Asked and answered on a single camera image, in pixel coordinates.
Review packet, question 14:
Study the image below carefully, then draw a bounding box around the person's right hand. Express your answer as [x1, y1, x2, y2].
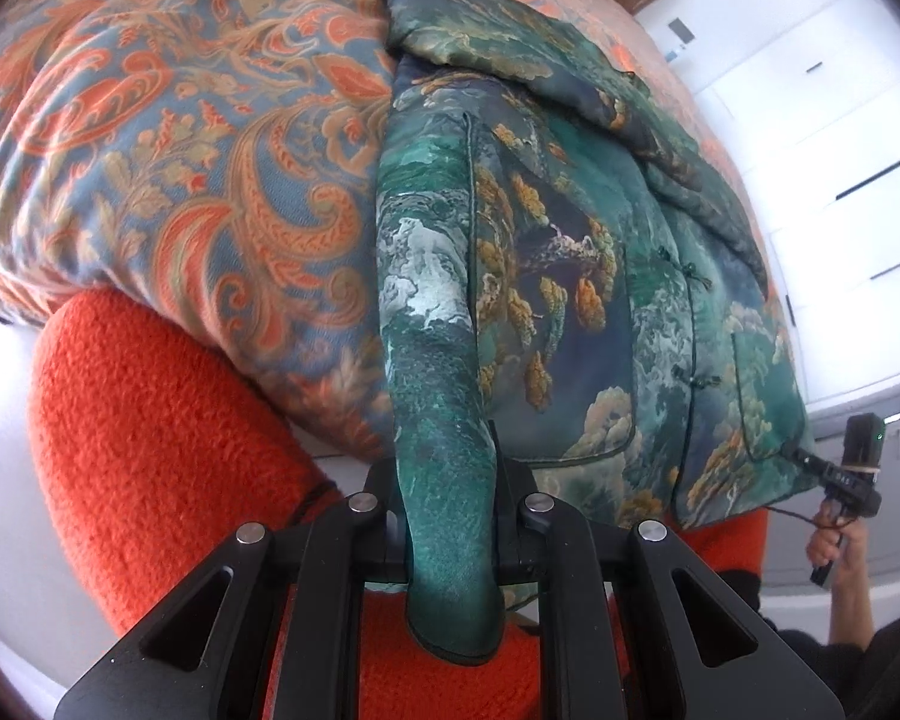
[806, 501, 872, 587]

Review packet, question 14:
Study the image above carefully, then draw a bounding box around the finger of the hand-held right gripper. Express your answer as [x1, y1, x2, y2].
[784, 448, 827, 479]

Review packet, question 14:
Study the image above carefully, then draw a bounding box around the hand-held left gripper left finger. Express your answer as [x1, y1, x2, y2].
[55, 459, 413, 720]

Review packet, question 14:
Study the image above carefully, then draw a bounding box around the person's right forearm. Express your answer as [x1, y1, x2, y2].
[825, 581, 883, 647]

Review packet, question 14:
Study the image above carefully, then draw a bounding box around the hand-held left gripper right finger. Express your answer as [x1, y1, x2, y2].
[493, 457, 846, 720]

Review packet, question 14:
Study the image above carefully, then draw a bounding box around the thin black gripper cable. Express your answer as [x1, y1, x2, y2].
[763, 504, 822, 526]

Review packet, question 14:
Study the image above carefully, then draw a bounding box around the person's dark top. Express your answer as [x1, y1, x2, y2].
[765, 607, 900, 720]

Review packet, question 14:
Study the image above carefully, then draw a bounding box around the white wardrobe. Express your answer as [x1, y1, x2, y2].
[637, 0, 900, 410]

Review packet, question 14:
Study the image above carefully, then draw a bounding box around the orange paisley quilt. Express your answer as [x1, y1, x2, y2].
[0, 0, 796, 466]

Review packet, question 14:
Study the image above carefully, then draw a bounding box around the green printed padded jacket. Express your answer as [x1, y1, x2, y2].
[375, 0, 809, 665]

